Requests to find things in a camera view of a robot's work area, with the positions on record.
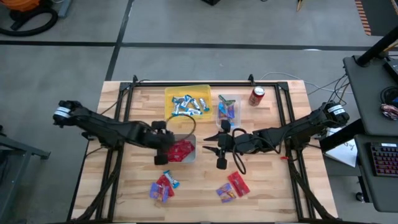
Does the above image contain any black camera cable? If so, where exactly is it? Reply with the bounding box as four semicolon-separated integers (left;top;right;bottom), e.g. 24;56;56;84
231;127;249;175
165;114;197;143

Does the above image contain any backlit computer keyboard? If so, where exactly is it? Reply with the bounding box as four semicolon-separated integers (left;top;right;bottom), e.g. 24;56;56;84
369;142;398;178

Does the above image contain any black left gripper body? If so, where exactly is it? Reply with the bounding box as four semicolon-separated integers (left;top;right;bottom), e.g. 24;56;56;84
143;120;176;166

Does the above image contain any purple Nerds candy packet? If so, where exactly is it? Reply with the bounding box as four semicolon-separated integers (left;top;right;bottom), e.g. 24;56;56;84
220;190;238;204
215;182;233;197

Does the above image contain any red soda can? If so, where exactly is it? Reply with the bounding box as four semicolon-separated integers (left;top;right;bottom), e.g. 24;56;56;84
248;85;266;107

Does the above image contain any multicolour candy packet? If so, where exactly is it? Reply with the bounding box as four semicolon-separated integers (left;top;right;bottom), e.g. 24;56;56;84
218;95;236;106

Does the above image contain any black left camera cable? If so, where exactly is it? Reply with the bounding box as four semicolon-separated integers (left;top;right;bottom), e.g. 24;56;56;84
165;114;197;143

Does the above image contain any orange vacuum cleaner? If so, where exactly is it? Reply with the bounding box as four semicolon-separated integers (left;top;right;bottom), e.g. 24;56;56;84
7;0;43;13

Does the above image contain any grey metal cart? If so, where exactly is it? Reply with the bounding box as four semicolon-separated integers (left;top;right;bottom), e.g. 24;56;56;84
0;124;51;223

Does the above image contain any grey desk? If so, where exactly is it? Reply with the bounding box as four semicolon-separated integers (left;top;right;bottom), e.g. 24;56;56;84
343;54;398;138
354;133;398;214

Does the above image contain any black aluminium table frame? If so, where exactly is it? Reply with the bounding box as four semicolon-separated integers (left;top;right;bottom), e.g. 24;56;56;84
67;74;338;223

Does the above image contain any black right camera cable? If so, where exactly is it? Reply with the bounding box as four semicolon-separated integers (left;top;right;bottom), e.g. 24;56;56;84
231;127;249;175

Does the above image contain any colourful wrapper bundle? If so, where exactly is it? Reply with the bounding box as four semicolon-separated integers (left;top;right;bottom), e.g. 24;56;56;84
381;103;398;121

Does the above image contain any black stand beam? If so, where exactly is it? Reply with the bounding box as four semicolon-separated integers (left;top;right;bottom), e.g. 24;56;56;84
356;26;398;68
319;119;363;153

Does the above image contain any white paper sheet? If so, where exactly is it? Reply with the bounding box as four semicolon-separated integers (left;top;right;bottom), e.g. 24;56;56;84
325;126;358;168

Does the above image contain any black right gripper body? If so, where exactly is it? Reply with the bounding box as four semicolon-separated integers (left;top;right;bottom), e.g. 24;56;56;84
216;119;259;170

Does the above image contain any black vacuum hose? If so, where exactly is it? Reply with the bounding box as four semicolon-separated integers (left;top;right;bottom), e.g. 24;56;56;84
0;6;59;37

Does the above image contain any dark mat with orange stripes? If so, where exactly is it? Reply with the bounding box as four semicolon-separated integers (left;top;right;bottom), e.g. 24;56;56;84
354;0;398;37

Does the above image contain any grey plastic bin with handles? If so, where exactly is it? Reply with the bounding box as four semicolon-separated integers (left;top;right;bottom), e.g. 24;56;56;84
154;133;197;164

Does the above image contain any black desk device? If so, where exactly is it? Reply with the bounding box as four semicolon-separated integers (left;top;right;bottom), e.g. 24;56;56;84
382;57;398;82

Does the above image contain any clear plastic bin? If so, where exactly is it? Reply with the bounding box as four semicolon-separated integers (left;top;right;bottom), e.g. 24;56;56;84
215;94;243;129

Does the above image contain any yellow translucent plastic bin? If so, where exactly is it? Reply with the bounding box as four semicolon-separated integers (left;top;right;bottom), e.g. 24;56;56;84
164;84;215;122

